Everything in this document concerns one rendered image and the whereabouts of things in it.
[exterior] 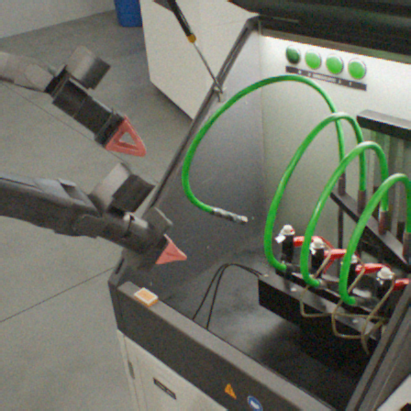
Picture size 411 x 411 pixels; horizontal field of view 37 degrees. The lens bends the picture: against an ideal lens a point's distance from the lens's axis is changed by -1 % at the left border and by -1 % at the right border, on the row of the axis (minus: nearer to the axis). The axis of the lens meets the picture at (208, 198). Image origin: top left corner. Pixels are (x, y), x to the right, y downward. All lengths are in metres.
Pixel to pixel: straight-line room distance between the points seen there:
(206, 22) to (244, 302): 2.68
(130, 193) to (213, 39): 3.14
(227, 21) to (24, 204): 3.29
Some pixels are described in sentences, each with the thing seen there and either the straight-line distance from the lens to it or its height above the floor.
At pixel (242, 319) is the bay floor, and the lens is 1.54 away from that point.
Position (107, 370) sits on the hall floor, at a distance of 2.65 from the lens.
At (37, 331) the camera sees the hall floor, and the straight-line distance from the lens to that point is 2.93.
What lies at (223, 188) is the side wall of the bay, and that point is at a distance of 1.63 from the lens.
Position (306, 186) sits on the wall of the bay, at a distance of 1.66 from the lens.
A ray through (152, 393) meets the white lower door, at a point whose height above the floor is 0.64.
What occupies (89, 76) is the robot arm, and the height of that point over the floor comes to 1.48.
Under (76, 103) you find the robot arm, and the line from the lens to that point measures 1.21.
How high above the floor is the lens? 1.86
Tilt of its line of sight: 31 degrees down
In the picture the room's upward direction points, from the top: 6 degrees counter-clockwise
